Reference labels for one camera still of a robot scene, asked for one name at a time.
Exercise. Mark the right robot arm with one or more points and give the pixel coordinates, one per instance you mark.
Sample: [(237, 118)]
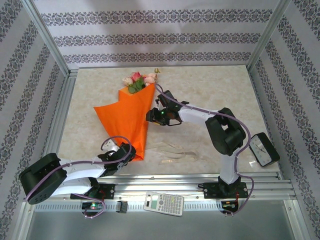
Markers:
[(195, 115)]

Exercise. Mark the cream printed ribbon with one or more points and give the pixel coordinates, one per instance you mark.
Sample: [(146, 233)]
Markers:
[(180, 152)]

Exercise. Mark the orange wrapping paper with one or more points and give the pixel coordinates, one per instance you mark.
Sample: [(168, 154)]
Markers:
[(125, 117)]

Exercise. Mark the grey scientific calculator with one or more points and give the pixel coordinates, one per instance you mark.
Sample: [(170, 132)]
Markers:
[(163, 203)]

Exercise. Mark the artificial rose bouquet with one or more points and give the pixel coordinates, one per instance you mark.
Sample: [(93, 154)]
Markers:
[(136, 80)]

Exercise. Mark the black alarm clock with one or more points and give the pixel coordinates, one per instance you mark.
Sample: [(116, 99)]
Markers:
[(262, 150)]

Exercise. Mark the aluminium frame post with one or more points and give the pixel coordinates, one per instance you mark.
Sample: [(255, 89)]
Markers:
[(45, 37), (268, 35)]

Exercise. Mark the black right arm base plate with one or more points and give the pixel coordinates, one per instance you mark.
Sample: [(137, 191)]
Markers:
[(210, 190)]

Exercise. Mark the small black connector block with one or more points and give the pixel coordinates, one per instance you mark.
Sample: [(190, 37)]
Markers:
[(121, 206)]

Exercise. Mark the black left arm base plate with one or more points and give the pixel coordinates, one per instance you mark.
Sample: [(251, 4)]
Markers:
[(108, 191)]

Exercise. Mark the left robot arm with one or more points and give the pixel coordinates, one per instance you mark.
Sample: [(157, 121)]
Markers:
[(82, 170)]

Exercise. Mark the aluminium mounting rail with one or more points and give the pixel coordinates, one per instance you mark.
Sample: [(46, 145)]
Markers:
[(160, 186)]

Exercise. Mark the aluminium side rail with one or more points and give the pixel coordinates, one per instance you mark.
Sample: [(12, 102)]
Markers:
[(68, 87), (254, 80)]

